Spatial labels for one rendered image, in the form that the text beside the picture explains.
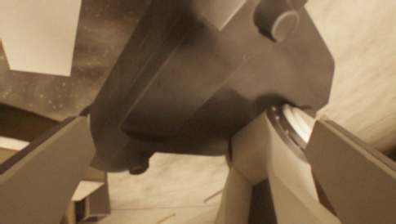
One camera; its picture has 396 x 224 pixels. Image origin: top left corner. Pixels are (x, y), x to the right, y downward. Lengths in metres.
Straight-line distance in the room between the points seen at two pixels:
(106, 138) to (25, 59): 0.24
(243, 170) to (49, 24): 0.46
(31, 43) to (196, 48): 0.34
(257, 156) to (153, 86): 0.21
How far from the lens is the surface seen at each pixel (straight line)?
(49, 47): 0.50
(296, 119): 0.42
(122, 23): 0.47
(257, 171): 0.39
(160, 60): 0.29
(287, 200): 0.25
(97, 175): 0.60
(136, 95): 0.33
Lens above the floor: 0.42
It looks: 34 degrees down
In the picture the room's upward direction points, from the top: 157 degrees clockwise
